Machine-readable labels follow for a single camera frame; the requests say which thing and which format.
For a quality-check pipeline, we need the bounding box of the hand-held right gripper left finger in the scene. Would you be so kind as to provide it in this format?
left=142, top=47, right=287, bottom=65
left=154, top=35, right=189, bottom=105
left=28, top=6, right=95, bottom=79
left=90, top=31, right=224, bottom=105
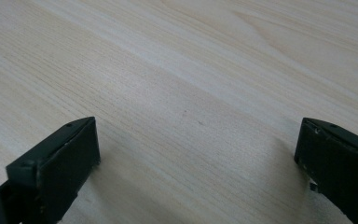
left=0, top=116, right=102, bottom=224

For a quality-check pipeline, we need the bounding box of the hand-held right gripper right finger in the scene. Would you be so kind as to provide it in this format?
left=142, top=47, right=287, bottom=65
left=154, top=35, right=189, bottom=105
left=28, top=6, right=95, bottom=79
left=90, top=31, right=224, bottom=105
left=294, top=117, right=358, bottom=224

